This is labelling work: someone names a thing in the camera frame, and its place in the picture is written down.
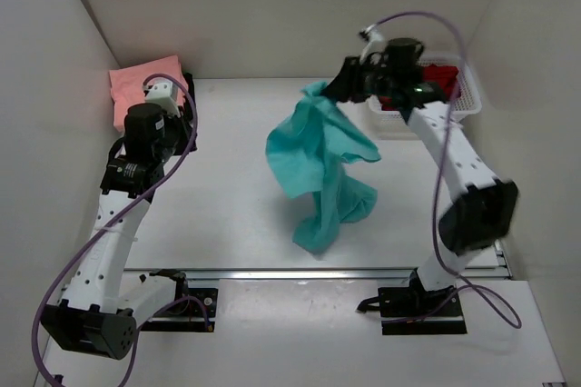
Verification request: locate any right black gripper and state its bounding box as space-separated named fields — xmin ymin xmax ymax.
xmin=321 ymin=59 xmax=397 ymax=106

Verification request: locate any teal t shirt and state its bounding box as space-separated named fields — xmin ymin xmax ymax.
xmin=265 ymin=81 xmax=381 ymax=255

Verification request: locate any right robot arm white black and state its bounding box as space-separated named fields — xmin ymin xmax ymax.
xmin=322 ymin=38 xmax=518 ymax=315

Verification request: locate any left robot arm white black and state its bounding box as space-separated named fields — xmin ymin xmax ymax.
xmin=40 ymin=103 xmax=198 ymax=360

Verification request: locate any black folded t shirt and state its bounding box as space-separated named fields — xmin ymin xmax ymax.
xmin=182 ymin=71 xmax=196 ymax=110

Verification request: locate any pink folded t shirt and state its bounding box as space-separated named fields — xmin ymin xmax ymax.
xmin=109 ymin=55 xmax=188 ymax=133

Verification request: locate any red t shirt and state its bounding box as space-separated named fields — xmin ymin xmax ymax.
xmin=379 ymin=64 xmax=463 ymax=112

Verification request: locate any white plastic basket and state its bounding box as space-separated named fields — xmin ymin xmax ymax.
xmin=367 ymin=52 xmax=482 ymax=131

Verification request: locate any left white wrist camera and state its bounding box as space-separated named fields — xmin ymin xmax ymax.
xmin=143 ymin=81 xmax=181 ymax=117

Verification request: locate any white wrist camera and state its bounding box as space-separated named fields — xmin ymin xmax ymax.
xmin=143 ymin=81 xmax=181 ymax=117
xmin=359 ymin=24 xmax=385 ymax=63

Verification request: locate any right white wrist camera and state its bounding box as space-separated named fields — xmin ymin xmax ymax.
xmin=359 ymin=24 xmax=385 ymax=63

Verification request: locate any aluminium rail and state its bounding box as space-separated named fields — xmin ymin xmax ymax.
xmin=124 ymin=266 xmax=512 ymax=281

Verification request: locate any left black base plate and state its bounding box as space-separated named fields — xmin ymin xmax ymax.
xmin=140 ymin=269 xmax=219 ymax=332

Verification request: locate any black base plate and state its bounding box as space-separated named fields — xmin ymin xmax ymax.
xmin=357 ymin=278 xmax=468 ymax=336
xmin=140 ymin=269 xmax=219 ymax=332

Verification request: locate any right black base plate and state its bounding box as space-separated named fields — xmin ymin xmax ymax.
xmin=357 ymin=278 xmax=468 ymax=336

